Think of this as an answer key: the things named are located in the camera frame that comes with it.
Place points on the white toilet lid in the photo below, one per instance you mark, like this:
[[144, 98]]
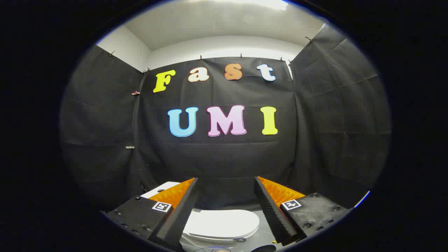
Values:
[[220, 222]]

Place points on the white toilet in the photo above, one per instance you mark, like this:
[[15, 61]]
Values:
[[163, 187]]

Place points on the black backdrop cloth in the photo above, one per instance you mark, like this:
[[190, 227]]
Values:
[[227, 157]]

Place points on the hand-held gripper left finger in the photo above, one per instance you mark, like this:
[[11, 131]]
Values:
[[182, 213]]

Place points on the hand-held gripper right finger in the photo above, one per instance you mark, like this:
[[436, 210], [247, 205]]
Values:
[[271, 213]]

